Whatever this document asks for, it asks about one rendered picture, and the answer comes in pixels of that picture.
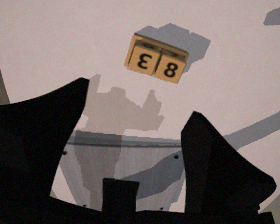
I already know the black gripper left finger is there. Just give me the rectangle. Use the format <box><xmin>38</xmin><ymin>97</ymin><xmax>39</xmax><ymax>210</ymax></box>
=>
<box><xmin>0</xmin><ymin>77</ymin><xmax>90</xmax><ymax>196</ymax></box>

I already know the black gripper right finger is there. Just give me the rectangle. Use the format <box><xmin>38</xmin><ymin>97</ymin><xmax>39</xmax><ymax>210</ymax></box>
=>
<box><xmin>181</xmin><ymin>111</ymin><xmax>277</xmax><ymax>224</ymax></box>

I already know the tan cube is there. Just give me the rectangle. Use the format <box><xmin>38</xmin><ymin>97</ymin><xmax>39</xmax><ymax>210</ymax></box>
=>
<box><xmin>154</xmin><ymin>49</ymin><xmax>187</xmax><ymax>84</ymax></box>
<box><xmin>128</xmin><ymin>40</ymin><xmax>161</xmax><ymax>75</ymax></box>

